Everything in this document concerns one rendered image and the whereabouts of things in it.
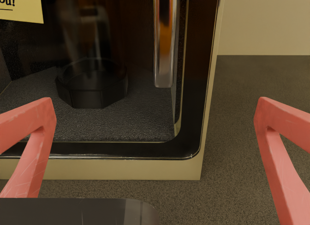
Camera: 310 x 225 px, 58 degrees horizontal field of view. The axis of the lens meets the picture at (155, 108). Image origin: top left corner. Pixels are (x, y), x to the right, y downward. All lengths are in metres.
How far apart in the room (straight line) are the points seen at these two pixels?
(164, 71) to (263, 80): 0.44
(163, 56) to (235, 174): 0.24
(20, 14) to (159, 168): 0.23
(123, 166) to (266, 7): 0.53
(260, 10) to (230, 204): 0.50
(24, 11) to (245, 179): 0.32
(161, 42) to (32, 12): 0.12
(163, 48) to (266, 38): 0.59
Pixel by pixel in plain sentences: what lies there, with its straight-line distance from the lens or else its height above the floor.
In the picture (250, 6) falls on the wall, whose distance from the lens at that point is 0.74.
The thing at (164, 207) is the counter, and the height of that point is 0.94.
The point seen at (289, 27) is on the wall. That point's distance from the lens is 0.79.
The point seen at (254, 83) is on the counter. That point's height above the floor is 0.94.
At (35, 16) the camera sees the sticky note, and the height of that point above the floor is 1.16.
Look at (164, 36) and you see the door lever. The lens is 0.20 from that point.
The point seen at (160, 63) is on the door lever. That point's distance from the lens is 0.21.
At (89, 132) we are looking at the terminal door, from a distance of 0.32.
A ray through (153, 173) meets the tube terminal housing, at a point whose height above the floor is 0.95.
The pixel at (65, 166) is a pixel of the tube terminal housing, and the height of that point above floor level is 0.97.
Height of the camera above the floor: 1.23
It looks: 35 degrees down
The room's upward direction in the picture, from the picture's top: straight up
